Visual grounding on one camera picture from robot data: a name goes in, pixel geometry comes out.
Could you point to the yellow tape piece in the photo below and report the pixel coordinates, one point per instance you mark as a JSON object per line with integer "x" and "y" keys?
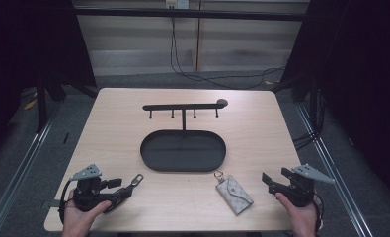
{"x": 30, "y": 104}

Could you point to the metal floor rail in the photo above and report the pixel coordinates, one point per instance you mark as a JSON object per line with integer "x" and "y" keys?
{"x": 337, "y": 171}
{"x": 21, "y": 168}

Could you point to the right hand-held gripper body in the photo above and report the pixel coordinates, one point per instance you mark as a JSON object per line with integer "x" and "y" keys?
{"x": 296, "y": 191}

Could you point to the grey patterned key pouch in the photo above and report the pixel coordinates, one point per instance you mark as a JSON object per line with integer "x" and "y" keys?
{"x": 234, "y": 195}

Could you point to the person's left hand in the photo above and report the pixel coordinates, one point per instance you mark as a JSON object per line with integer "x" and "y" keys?
{"x": 79, "y": 220}

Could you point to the white wall power outlet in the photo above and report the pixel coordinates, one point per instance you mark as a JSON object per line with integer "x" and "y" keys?
{"x": 177, "y": 4}

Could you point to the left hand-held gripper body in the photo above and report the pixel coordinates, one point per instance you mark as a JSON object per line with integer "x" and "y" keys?
{"x": 88, "y": 195}

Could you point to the dark curtain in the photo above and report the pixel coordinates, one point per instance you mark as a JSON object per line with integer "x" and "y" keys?
{"x": 360, "y": 82}

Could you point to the black stand leg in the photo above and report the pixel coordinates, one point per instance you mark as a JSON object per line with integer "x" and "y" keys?
{"x": 41, "y": 105}

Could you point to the person's right hand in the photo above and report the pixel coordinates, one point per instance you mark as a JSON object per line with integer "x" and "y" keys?
{"x": 299, "y": 219}

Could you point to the black horizontal frame bar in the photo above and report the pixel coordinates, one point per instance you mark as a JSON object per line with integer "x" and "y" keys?
{"x": 189, "y": 14}

